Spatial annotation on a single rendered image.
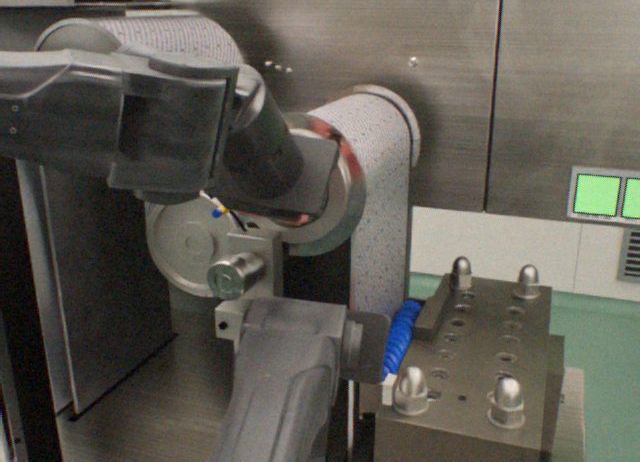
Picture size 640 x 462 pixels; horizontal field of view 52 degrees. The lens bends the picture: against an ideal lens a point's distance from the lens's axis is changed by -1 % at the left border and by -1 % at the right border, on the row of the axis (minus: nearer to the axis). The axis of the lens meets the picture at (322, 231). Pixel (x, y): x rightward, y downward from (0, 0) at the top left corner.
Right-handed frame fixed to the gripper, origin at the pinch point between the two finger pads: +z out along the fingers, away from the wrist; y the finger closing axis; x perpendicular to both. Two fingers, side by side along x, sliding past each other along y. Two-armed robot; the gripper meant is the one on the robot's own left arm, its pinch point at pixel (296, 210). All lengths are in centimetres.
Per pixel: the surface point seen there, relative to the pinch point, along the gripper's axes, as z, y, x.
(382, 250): 17.3, 5.2, 3.3
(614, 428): 203, 63, 14
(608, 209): 30.7, 30.4, 19.3
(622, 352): 249, 70, 52
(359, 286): 10.7, 5.2, -3.2
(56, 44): -4.0, -31.0, 12.3
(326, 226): 3.9, 2.0, 0.3
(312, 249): 6.5, 0.4, -1.5
